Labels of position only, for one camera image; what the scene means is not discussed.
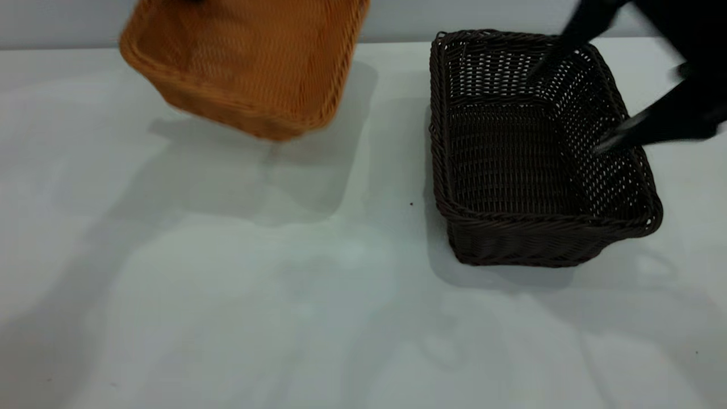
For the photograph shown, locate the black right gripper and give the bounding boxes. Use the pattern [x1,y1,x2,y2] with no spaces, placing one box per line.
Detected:
[527,0,727,155]

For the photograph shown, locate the dark brown wicker basket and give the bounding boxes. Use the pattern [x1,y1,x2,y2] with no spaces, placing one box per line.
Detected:
[428,30,663,268]

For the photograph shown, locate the light brown wicker basket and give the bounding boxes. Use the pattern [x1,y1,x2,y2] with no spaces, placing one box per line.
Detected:
[119,0,371,142]

